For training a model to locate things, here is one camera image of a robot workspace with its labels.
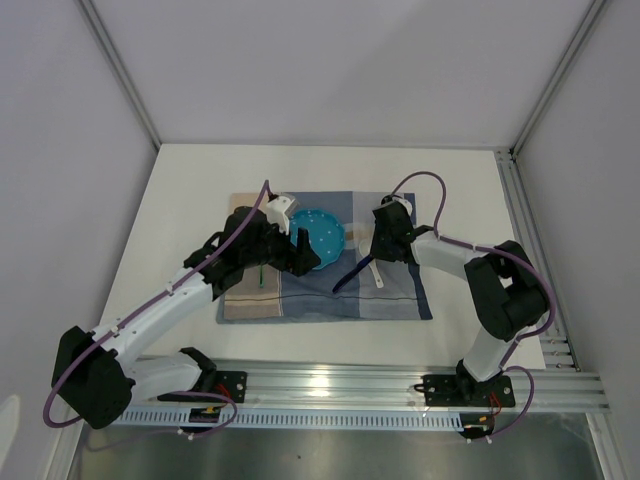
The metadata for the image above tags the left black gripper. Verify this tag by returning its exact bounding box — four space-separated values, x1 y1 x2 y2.
241 214 320 277

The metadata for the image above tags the white ceramic spoon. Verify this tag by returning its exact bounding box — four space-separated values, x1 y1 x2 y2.
359 239 384 289

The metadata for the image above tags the purple knife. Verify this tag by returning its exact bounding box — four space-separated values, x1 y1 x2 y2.
332 255 374 294

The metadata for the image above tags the blue beige checked cloth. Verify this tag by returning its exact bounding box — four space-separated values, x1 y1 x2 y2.
216 191 433 324

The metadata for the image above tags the teal dotted plate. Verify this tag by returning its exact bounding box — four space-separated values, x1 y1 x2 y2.
289 209 346 270

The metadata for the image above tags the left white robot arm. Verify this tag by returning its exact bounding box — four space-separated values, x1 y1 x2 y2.
43 195 320 429

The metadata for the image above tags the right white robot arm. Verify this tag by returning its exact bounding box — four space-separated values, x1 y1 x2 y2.
370 198 555 404

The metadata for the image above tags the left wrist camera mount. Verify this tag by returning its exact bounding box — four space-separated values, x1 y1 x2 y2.
265 193 298 235

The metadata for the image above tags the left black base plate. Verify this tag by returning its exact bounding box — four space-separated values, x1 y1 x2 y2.
157 370 248 404

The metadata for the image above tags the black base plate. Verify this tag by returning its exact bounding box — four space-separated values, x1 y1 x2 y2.
157 370 248 404
411 374 516 408

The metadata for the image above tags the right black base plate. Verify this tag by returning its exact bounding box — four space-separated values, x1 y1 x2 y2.
411 374 516 408

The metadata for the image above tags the white slotted cable duct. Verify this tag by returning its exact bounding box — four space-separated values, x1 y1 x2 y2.
113 406 463 432

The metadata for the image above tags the aluminium mounting rail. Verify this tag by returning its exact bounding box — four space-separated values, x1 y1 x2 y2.
64 356 612 414

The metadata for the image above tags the right aluminium frame post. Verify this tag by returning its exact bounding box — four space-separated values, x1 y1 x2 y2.
509 0 611 160

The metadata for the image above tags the aluminium frame post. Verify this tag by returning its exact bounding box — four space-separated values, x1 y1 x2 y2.
74 0 162 153
509 0 611 160

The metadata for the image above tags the left aluminium frame post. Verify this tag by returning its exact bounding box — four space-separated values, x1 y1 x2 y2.
74 0 162 153

